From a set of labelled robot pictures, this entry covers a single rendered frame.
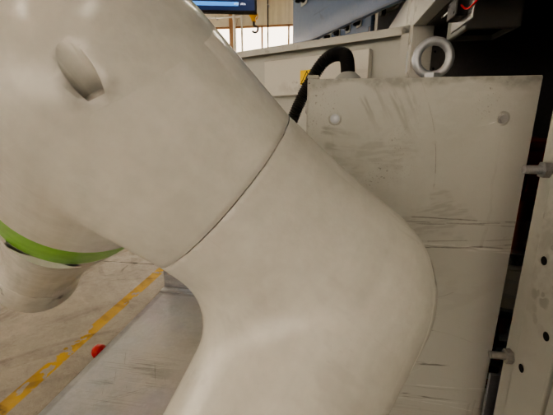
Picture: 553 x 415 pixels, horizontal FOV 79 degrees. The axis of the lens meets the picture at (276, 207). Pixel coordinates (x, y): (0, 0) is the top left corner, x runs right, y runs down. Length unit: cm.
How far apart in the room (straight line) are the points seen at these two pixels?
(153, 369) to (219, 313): 65
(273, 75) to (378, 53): 33
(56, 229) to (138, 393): 60
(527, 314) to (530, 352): 3
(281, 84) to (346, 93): 77
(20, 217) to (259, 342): 13
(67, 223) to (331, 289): 13
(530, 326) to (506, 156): 16
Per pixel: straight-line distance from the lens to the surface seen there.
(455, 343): 48
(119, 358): 87
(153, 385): 78
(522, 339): 41
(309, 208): 15
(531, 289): 39
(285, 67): 113
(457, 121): 39
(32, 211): 19
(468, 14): 71
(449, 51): 42
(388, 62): 102
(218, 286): 16
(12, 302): 55
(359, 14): 118
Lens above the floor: 135
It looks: 14 degrees down
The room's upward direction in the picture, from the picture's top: straight up
